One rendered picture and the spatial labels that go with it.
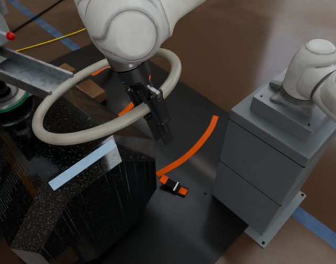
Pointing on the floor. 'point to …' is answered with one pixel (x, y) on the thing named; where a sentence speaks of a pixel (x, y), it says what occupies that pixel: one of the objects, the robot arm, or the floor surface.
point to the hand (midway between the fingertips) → (160, 130)
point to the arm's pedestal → (265, 168)
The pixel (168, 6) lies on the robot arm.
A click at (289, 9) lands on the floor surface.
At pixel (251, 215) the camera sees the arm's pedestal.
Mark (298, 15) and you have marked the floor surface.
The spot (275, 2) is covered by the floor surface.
